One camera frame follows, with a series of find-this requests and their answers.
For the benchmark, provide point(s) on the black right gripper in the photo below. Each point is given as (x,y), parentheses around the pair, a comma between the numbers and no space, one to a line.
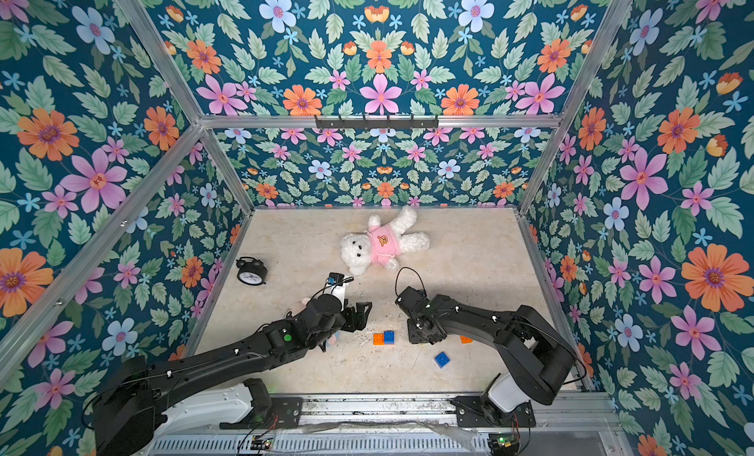
(420,326)

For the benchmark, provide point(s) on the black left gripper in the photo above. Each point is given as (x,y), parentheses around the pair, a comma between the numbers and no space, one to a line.
(360,323)

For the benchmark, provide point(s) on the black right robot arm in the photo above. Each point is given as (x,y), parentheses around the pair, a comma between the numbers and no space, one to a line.
(538,360)

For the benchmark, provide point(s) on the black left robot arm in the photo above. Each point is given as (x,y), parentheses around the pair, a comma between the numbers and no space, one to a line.
(143,401)

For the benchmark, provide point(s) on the pig plush doll striped shirt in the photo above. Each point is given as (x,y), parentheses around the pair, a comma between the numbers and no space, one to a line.
(332,339)

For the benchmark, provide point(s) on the white teddy bear pink shirt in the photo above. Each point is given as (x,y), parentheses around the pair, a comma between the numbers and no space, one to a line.
(383,243)

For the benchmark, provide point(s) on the black alarm clock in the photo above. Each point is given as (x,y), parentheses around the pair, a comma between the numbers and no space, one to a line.
(251,271)

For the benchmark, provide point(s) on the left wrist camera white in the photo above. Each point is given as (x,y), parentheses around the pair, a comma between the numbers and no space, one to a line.
(336,286)

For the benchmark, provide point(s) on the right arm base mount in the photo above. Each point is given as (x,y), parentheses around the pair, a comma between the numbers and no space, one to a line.
(502,405)

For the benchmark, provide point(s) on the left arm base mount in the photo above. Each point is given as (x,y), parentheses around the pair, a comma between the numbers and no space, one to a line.
(238,407)

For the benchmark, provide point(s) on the aluminium front rail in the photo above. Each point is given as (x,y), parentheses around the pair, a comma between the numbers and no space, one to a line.
(576,423)

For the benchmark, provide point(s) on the black bracket on rail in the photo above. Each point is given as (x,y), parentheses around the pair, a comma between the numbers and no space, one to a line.
(376,122)

